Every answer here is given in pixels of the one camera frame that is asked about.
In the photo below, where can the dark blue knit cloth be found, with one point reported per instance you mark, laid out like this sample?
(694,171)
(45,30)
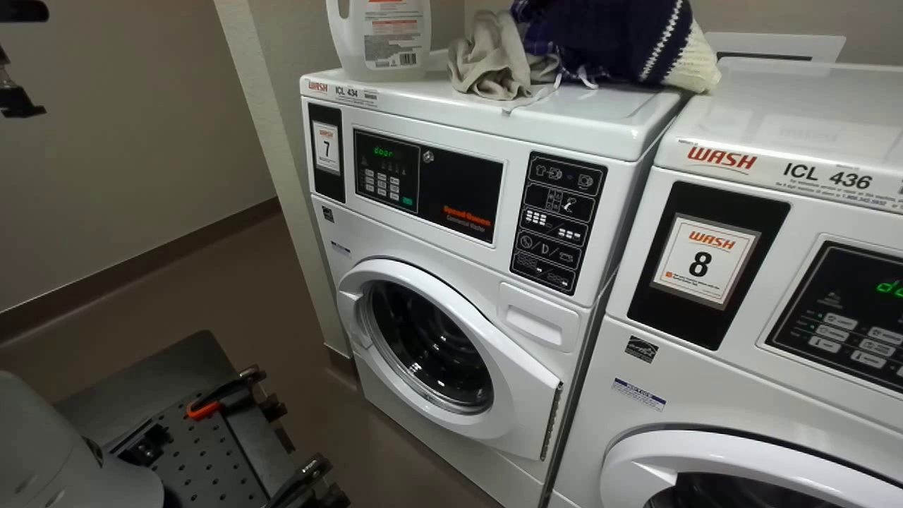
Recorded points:
(612,37)

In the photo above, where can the grey robot base cover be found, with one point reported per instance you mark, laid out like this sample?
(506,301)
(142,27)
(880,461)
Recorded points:
(57,452)

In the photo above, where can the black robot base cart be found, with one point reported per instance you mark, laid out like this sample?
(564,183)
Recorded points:
(179,442)

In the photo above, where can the beige cloth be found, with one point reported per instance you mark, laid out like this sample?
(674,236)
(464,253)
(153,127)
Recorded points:
(490,61)

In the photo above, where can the white washing machine number 7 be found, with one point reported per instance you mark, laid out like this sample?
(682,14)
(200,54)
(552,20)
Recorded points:
(454,244)

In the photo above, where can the round washer door number 7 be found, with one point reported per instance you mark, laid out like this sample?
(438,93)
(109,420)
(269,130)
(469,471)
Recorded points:
(441,356)

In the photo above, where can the wash number 7 sign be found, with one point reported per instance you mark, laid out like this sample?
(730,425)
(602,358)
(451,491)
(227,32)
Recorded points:
(325,148)

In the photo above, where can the translucent white detergent bottle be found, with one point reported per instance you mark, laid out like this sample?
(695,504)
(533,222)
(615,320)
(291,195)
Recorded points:
(383,37)

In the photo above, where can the wash number 8 sign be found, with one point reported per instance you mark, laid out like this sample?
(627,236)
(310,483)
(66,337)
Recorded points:
(708,260)

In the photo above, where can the black clamp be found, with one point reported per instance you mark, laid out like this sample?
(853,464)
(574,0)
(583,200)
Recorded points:
(306,480)

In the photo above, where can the white washing machine number 8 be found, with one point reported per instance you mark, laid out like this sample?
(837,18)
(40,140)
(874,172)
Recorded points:
(753,375)

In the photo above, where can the round washer door number 8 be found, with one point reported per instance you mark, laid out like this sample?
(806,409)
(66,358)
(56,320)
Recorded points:
(753,468)

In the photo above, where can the white wall box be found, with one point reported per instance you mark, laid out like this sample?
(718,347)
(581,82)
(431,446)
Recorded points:
(777,45)

